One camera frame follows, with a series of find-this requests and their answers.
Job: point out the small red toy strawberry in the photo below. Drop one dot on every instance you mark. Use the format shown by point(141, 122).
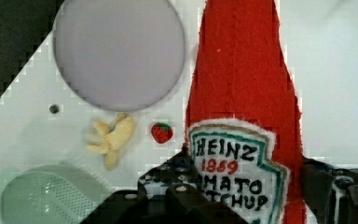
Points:
point(161, 132)

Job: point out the green perforated colander basket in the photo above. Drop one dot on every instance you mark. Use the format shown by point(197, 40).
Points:
point(50, 194)

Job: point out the lilac round plate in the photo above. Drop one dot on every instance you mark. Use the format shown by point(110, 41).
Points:
point(121, 55)

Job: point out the red plush ketchup bottle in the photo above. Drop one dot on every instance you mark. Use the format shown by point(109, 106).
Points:
point(242, 117)

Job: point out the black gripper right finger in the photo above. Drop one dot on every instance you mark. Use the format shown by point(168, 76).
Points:
point(330, 193)

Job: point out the yellow peeled toy banana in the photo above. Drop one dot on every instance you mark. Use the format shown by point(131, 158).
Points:
point(112, 138)

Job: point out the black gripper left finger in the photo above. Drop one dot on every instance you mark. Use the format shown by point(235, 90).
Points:
point(167, 194)

